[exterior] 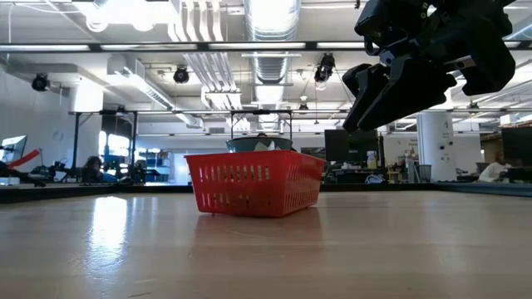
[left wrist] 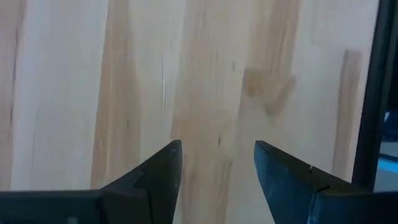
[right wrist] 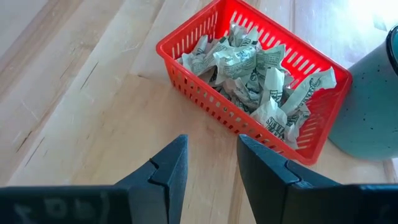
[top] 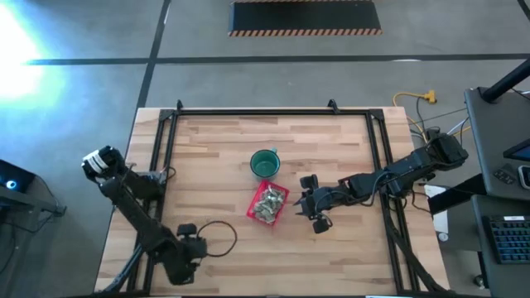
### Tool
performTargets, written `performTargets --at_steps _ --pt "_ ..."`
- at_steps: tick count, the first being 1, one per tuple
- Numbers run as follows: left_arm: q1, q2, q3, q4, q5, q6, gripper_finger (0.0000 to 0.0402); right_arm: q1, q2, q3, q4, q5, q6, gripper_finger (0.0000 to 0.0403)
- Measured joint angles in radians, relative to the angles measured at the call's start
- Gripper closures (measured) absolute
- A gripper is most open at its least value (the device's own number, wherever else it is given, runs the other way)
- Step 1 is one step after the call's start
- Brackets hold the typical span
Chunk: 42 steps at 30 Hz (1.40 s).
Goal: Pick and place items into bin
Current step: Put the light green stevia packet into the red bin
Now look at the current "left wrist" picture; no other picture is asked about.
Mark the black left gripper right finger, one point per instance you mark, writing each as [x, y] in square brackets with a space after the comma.
[289, 193]

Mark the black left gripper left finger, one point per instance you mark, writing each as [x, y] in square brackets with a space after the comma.
[149, 193]

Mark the black table edge strip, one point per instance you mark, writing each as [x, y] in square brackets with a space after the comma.
[377, 77]

